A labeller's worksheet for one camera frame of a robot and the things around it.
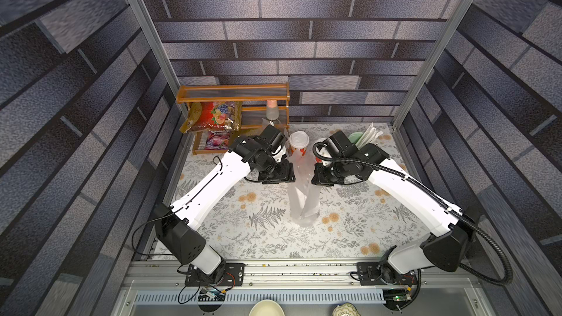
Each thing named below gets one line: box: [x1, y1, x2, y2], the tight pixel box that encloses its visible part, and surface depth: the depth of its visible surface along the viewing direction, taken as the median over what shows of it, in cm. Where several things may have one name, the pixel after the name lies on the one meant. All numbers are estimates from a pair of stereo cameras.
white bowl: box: [248, 299, 286, 316], surface depth 66 cm
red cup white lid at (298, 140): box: [288, 130, 311, 157], surface depth 94 cm
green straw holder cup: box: [348, 131, 364, 145], surface depth 99 cm
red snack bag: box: [179, 100, 243, 134], surface depth 97 cm
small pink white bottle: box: [265, 99, 280, 121], surface depth 100 cm
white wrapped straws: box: [354, 121, 384, 150], surface depth 95 cm
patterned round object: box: [331, 302, 362, 316], surface depth 68 cm
